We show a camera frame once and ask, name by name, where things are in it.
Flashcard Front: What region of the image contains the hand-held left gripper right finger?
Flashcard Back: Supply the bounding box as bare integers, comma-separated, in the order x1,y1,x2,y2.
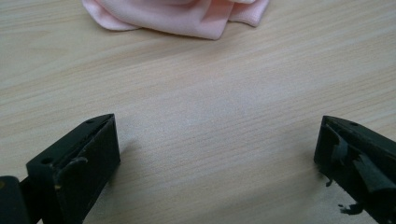
313,115,396,224

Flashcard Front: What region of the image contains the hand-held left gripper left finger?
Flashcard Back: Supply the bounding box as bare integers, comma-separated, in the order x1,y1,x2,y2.
19,113,121,224

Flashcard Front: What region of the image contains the pink cloth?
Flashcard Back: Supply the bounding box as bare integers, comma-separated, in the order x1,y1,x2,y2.
81,0,271,41

